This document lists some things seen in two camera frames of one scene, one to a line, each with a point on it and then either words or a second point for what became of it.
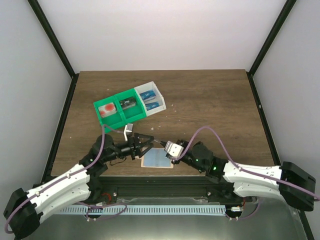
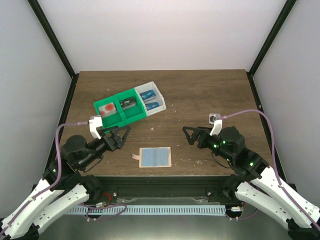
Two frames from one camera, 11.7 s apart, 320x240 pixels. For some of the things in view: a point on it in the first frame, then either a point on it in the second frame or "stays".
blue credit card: [150, 105] stays
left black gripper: [135, 146] -> [119, 142]
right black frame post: [283, 14] stays
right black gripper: [182, 143] -> [203, 131]
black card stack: [128, 102] stays
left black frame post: [55, 44] stays
